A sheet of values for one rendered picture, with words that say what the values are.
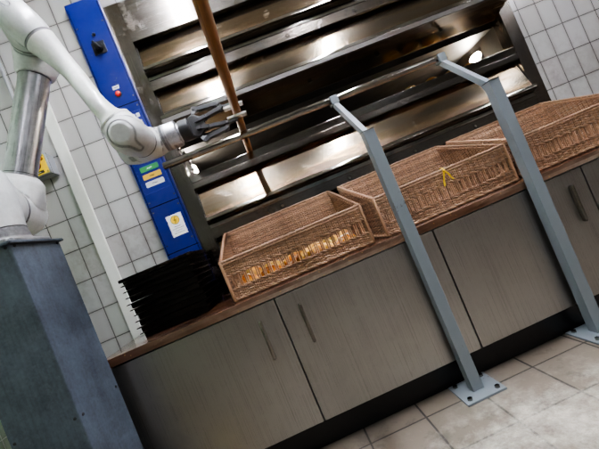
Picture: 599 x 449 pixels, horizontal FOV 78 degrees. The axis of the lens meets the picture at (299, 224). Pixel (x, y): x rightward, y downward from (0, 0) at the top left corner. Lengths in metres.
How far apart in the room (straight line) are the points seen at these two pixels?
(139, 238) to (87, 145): 0.51
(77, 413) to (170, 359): 0.30
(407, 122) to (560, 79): 0.85
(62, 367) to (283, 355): 0.64
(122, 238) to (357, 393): 1.26
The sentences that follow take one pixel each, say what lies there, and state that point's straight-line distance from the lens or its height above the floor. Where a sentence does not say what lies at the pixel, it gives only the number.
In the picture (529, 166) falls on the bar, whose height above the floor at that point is 0.62.
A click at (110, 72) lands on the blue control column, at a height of 1.77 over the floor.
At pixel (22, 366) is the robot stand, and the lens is 1.27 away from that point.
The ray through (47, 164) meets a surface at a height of 1.45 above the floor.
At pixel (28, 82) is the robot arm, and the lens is 1.67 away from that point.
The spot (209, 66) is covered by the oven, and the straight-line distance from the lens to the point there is 2.03.
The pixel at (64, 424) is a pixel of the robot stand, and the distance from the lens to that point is 1.26.
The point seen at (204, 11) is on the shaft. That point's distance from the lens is 0.83.
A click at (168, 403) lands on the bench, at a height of 0.37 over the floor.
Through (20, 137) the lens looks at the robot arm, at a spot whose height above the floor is 1.39.
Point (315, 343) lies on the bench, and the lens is 1.32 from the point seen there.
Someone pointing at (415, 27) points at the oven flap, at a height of 1.40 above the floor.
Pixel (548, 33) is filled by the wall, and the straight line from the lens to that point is 2.55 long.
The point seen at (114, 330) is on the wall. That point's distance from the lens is 2.01.
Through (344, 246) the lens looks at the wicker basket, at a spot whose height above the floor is 0.61.
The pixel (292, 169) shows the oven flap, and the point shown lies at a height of 1.02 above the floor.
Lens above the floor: 0.73
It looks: 1 degrees up
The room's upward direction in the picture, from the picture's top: 23 degrees counter-clockwise
